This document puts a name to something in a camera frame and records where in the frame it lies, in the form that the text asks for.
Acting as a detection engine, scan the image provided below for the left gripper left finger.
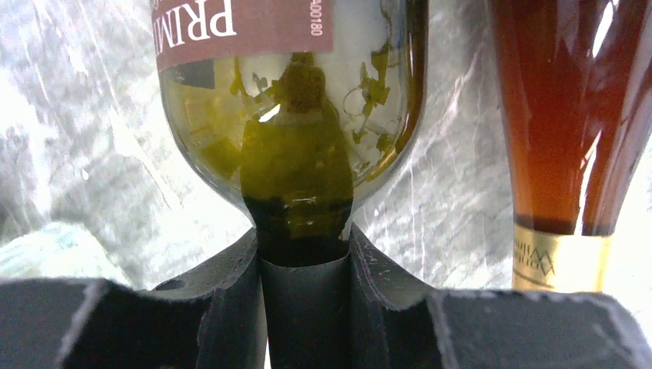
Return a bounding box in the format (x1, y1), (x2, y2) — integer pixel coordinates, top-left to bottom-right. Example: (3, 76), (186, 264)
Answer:
(1, 231), (267, 368)

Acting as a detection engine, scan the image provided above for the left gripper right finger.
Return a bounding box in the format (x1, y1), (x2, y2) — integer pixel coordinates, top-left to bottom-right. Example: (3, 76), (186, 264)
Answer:
(349, 228), (651, 368)

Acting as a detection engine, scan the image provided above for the dark gold-foil wine bottle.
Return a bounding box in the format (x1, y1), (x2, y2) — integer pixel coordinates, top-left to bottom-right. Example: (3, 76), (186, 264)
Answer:
(488, 1), (651, 292)

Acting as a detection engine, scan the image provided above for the dark green wine bottle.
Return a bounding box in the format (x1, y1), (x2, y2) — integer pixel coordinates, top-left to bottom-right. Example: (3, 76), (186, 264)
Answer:
(149, 1), (428, 368)

